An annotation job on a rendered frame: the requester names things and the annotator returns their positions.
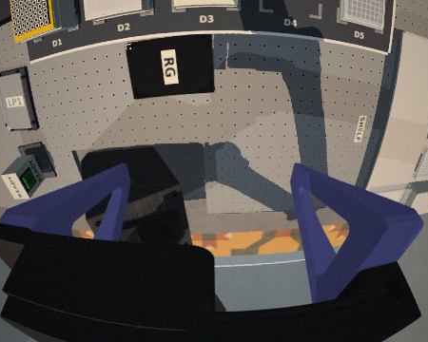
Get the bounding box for black rectangular pad with rg label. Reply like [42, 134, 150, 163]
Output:
[125, 34, 214, 100]

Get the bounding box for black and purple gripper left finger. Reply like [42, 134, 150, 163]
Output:
[0, 163, 130, 241]

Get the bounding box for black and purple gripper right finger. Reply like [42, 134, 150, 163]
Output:
[290, 163, 424, 303]

